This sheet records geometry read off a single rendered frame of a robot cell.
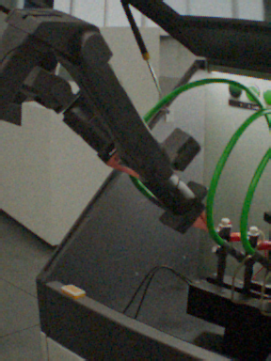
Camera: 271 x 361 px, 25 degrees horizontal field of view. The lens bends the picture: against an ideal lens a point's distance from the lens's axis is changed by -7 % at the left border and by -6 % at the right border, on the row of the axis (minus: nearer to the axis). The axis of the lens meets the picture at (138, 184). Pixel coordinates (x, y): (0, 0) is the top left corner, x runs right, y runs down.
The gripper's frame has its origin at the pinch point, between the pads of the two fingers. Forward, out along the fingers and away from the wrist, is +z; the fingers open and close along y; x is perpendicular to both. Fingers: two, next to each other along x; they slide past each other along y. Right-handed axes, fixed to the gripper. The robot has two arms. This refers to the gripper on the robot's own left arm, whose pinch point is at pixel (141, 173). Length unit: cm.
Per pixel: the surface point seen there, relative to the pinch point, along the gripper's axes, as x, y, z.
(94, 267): 24.0, 21.6, 7.8
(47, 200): 51, 288, -22
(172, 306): 19.5, 26.7, 30.2
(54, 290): 33.0, 8.5, 3.6
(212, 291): 8.5, 0.3, 28.5
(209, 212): -2.9, -16.4, 13.2
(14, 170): 57, 334, -58
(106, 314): 26.5, -3.9, 14.3
